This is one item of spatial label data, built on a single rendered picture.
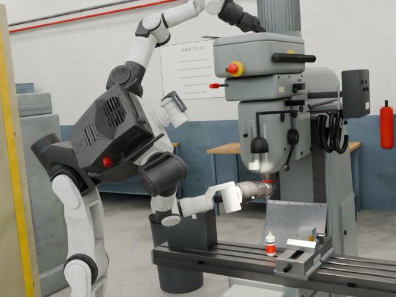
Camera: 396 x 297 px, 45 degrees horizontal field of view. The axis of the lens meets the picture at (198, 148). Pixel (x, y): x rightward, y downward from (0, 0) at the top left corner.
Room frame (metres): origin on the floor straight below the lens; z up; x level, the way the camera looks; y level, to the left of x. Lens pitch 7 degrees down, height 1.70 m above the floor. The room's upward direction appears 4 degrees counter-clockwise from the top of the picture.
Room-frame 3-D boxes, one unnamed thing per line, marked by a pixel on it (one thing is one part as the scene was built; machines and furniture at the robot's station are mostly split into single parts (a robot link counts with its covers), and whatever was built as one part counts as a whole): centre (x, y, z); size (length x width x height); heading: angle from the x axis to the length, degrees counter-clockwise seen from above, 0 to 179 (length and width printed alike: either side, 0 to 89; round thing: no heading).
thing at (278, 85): (2.10, -0.32, 1.68); 0.34 x 0.24 x 0.10; 148
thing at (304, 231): (1.98, -0.44, 1.04); 0.06 x 0.05 x 0.06; 56
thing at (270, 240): (2.08, -0.30, 0.98); 0.04 x 0.04 x 0.11
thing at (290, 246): (1.93, -0.41, 1.01); 0.12 x 0.06 x 0.04; 56
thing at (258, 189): (2.01, -0.22, 1.24); 0.13 x 0.12 x 0.10; 40
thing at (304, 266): (1.95, -0.43, 0.98); 0.35 x 0.15 x 0.11; 146
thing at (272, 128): (2.07, -0.30, 1.47); 0.21 x 0.19 x 0.32; 58
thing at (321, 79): (2.49, -0.56, 1.66); 0.80 x 0.23 x 0.20; 148
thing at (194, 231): (2.30, 0.06, 1.02); 0.22 x 0.12 x 0.20; 64
